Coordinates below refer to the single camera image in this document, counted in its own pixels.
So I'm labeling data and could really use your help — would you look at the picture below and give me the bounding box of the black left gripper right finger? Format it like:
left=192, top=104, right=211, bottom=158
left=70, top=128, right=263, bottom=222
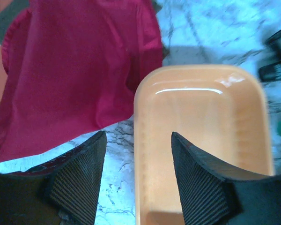
left=171, top=132, right=281, bottom=225

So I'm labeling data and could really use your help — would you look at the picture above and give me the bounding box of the red cloth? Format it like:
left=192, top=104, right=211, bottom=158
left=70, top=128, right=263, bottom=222
left=0, top=0, right=163, bottom=162

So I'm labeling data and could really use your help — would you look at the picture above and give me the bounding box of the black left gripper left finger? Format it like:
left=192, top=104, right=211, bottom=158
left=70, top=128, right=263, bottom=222
left=0, top=131, right=107, bottom=225

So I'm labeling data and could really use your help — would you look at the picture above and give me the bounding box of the brown felt cloth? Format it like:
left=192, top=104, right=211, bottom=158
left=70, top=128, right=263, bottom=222
left=0, top=0, right=29, bottom=43

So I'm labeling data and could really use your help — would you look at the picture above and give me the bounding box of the orange storage basket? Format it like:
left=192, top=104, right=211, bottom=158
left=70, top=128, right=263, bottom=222
left=134, top=65, right=274, bottom=225

